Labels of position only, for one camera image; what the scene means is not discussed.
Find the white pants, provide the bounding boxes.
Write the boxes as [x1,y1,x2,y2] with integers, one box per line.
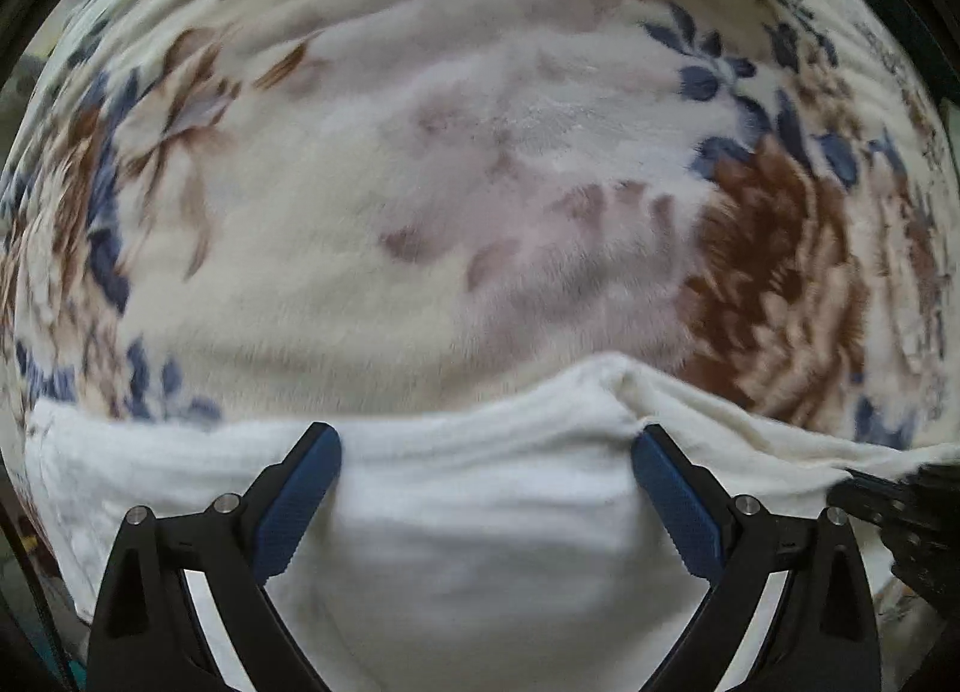
[16,354,958,690]

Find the floral fleece bed blanket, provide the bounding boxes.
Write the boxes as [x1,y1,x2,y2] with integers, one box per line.
[0,0,960,625]

